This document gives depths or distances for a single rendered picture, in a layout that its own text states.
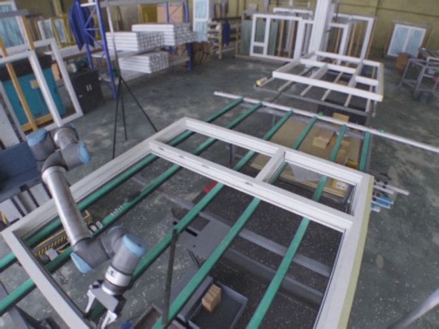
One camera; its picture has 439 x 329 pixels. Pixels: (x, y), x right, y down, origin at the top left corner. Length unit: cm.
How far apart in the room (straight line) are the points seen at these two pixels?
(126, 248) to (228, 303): 64
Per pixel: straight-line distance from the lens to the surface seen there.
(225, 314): 128
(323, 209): 128
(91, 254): 98
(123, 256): 88
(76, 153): 134
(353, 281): 109
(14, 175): 214
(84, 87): 517
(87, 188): 156
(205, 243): 116
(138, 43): 562
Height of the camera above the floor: 180
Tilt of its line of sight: 36 degrees down
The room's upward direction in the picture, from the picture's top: straight up
